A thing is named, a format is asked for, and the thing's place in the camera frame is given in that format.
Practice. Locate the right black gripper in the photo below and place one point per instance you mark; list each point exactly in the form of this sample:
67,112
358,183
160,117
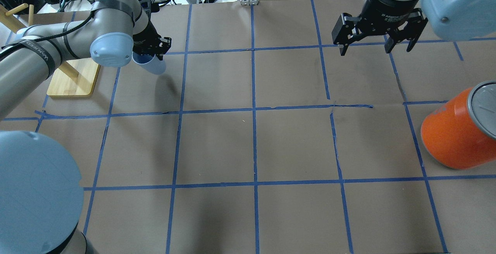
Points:
387,7

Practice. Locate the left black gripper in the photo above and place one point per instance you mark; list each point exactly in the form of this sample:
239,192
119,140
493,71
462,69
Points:
145,38

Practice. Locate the white plastic cup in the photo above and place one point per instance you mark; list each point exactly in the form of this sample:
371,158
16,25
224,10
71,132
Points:
150,63

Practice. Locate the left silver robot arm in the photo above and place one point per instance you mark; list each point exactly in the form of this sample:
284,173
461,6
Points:
41,195

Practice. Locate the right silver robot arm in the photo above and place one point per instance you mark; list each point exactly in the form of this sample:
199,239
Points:
451,20

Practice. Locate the wooden cup stand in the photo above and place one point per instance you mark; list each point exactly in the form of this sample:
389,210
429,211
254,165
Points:
76,78

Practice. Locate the orange can container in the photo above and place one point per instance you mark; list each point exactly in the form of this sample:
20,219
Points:
461,133

